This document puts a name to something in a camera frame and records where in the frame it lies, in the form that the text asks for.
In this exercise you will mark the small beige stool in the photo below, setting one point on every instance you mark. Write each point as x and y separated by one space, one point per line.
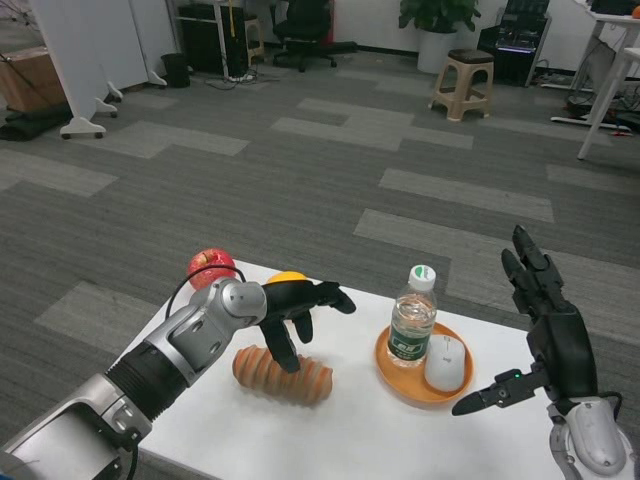
254 35

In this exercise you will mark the long ridged brown bread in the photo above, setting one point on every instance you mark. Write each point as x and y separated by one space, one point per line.
312 382

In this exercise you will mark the brown cardboard box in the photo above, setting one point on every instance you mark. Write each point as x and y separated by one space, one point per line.
30 80

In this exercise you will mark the wide white partition panel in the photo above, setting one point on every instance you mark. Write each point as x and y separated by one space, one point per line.
70 55

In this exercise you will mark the black bag on floor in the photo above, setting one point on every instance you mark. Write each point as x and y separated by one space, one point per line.
35 122

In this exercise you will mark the clear water bottle green label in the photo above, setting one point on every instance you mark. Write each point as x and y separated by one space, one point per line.
411 330

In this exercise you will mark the beige stool dark seat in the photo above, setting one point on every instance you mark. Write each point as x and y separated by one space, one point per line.
467 57

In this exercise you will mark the white computer mouse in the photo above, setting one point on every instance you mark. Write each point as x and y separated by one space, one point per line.
445 365

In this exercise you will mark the black cabinet under desk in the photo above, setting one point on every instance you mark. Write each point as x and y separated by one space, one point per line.
210 40

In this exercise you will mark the black computer case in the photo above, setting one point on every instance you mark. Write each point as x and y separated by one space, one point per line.
512 45

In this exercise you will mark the orange round plate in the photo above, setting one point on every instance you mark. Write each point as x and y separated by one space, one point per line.
400 382

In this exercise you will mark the white power strip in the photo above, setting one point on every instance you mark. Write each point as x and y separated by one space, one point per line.
240 77

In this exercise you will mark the red apple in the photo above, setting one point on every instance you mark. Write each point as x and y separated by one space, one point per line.
207 265

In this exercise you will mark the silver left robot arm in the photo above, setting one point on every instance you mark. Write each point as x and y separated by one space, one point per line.
200 330

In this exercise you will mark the black waste bin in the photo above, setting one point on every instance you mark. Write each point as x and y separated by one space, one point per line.
176 70

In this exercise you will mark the black office chair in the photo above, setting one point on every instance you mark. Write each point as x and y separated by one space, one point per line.
302 25

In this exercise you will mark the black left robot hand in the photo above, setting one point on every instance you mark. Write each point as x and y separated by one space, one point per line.
290 300

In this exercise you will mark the white desk slanted leg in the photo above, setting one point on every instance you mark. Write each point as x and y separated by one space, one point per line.
602 105

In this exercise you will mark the orange fruit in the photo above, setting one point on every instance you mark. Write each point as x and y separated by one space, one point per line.
285 276

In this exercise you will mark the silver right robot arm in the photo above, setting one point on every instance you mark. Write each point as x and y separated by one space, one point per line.
595 440

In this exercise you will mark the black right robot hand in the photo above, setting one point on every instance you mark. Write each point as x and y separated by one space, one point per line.
565 350

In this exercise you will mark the narrow white partition panel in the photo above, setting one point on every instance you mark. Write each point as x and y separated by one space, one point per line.
145 35

